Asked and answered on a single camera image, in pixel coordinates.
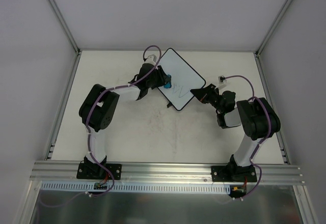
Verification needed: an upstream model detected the left aluminium frame post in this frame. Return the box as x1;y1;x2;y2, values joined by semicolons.
47;0;80;54

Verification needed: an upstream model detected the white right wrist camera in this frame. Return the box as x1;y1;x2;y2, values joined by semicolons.
218;75;227;87

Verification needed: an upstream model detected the black framed whiteboard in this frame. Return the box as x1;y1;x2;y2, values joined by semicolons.
158;48;206;111

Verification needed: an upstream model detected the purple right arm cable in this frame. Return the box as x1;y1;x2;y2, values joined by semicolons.
224;75;273;202

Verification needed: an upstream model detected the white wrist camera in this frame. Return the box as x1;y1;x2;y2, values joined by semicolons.
144;54;158;66
218;75;227;87

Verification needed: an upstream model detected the aluminium front rail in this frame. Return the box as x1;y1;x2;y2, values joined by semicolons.
30;160;306;185

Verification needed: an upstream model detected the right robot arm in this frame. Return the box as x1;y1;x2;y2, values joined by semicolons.
191;84;281;183

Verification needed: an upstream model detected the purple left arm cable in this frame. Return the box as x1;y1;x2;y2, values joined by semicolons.
38;45;163;207

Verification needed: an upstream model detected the aluminium frame post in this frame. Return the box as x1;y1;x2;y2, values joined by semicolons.
255;0;294;57
47;0;80;54

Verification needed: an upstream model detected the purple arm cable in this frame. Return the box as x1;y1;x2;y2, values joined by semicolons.
224;75;273;202
38;45;163;207

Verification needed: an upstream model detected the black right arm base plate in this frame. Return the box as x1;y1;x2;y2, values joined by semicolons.
211;165;257;183

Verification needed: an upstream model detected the right aluminium frame post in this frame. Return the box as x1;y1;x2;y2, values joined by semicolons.
255;0;294;57

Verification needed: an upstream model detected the blue whiteboard eraser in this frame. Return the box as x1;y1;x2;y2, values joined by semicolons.
164;74;172;89

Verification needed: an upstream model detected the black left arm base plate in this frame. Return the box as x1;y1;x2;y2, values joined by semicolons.
76;162;122;180

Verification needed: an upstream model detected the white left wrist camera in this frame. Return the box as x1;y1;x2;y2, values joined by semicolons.
144;54;158;66

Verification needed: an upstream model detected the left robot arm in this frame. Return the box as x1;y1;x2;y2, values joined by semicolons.
76;63;171;179

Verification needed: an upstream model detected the right table edge rail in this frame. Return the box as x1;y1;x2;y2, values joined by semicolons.
254;53;290;164

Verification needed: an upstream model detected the white slotted cable duct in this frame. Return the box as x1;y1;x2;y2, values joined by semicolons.
40;181;231;195

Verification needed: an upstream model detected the left table edge rail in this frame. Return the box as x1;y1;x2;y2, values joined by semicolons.
43;51;82;160

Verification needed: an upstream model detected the table edge rail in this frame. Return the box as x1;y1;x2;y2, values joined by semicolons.
254;53;290;164
43;51;82;160

